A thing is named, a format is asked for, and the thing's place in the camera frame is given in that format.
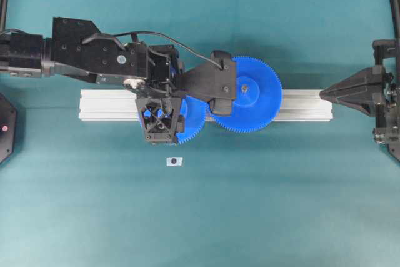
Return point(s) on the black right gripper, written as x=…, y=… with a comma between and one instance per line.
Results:
x=386, y=110

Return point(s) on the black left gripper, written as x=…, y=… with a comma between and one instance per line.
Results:
x=158, y=102

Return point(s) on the small blue gear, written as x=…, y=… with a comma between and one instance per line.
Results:
x=192, y=120

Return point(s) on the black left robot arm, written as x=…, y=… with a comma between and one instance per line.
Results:
x=78, y=49

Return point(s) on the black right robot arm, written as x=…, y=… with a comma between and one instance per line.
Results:
x=373, y=92

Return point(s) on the large blue gear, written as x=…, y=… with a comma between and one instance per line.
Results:
x=259, y=105

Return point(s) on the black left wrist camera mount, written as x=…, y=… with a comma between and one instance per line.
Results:
x=212, y=82

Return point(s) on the silver aluminium extrusion rail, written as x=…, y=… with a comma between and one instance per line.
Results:
x=298, y=105

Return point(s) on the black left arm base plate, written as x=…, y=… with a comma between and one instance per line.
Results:
x=7, y=128

